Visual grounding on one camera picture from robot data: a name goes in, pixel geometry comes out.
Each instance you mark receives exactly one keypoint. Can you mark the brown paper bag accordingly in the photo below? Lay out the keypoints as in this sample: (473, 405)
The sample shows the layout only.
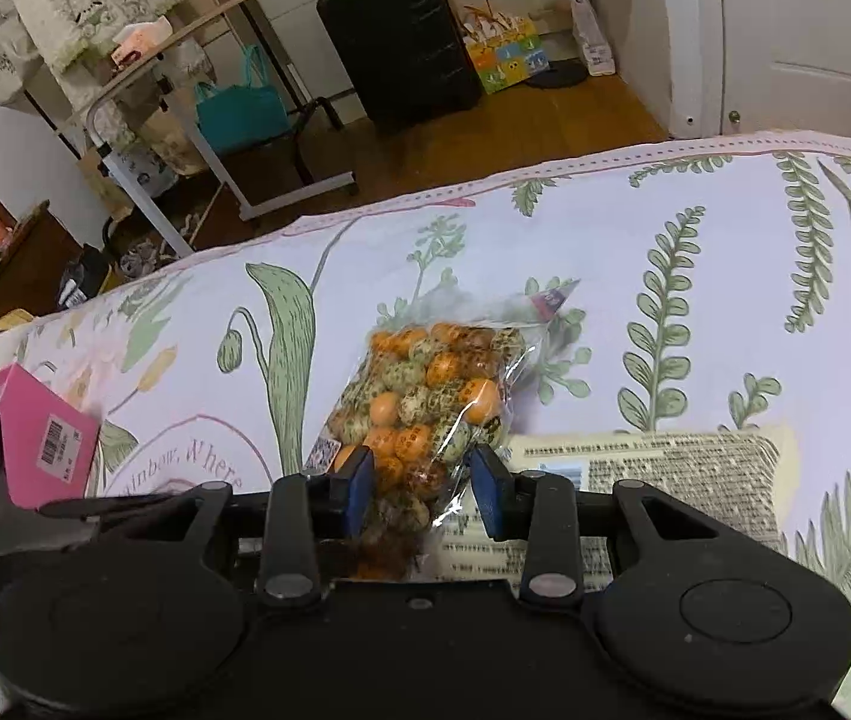
(103, 180)

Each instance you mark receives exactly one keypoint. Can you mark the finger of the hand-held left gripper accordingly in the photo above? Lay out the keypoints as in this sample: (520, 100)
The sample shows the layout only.
(118, 506)

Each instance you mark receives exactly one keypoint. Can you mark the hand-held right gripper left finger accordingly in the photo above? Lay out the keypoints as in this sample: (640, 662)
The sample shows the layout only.
(358, 491)

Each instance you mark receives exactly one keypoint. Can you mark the black plastic bag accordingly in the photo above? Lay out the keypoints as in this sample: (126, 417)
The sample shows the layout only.
(84, 277)

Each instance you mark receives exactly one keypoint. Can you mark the clear bag of coated nuts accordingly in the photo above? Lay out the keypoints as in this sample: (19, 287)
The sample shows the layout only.
(410, 405)

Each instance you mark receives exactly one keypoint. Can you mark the dark wooden nightstand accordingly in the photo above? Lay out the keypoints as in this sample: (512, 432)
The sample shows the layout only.
(28, 262)

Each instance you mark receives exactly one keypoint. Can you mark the black clothes rack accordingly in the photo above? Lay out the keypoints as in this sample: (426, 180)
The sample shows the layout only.
(305, 135)

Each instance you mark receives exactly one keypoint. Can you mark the pale yellow snack packet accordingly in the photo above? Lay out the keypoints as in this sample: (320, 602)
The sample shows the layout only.
(657, 480)

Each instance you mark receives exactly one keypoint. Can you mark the white door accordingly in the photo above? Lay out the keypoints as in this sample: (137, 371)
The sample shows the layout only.
(792, 30)

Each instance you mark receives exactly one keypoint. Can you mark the white plastic bag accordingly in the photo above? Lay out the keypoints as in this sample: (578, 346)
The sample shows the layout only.
(590, 30)

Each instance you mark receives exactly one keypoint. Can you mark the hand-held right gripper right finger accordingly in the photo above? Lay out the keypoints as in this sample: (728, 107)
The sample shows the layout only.
(487, 495)

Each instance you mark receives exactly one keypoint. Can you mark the pink tissue box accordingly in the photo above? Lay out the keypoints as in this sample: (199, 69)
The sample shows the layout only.
(140, 41)

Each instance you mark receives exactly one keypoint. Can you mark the white printed bag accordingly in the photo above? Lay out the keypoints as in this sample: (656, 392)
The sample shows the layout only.
(144, 169)

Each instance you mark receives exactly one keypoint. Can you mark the black round base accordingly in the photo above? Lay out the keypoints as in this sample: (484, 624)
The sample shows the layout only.
(556, 75)

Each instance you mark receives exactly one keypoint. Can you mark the wooden overbed table white frame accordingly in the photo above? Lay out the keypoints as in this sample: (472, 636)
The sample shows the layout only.
(193, 142)

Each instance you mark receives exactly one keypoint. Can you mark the teal shopping bag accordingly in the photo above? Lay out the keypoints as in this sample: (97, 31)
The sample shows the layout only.
(241, 116)

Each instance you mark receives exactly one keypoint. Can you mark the colourful gift bag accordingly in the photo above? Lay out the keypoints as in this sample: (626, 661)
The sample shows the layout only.
(508, 56)

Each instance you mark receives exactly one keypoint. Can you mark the black suitcase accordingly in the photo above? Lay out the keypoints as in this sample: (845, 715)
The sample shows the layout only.
(403, 45)

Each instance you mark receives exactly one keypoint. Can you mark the pink cardboard box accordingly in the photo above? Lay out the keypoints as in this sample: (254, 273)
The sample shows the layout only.
(20, 427)

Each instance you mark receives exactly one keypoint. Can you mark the pair of shoes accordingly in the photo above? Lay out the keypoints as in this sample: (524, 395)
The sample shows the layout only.
(140, 255)

